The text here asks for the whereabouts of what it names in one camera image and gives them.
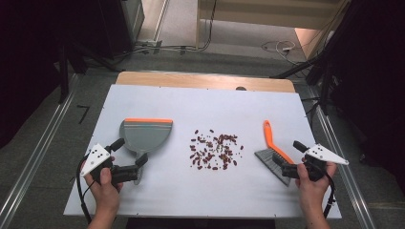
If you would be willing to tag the person's left hand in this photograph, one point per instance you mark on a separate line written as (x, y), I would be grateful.
(105, 194)

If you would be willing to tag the white table cover board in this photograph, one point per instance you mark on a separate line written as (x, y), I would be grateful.
(178, 191)

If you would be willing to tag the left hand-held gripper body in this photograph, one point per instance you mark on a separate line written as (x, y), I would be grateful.
(95, 159)

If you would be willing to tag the metal floor rail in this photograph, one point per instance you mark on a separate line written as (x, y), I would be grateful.
(347, 178)
(47, 133)

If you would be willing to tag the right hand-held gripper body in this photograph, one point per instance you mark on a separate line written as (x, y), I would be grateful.
(324, 155)

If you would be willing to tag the light wooden panel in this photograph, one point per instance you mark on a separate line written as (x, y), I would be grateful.
(310, 41)

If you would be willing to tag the dark cabinet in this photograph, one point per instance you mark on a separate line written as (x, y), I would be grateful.
(121, 25)

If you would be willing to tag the pile of red beans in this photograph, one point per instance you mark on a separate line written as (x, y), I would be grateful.
(219, 149)

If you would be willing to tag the black stand legs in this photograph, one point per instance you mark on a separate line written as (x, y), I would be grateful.
(318, 71)
(65, 70)

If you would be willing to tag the wooden table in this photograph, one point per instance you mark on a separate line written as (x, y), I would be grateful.
(191, 81)

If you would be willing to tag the grey dustpan with orange edge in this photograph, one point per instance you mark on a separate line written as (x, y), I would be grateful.
(144, 136)

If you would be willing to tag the person's right hand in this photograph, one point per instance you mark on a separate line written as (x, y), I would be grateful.
(313, 194)

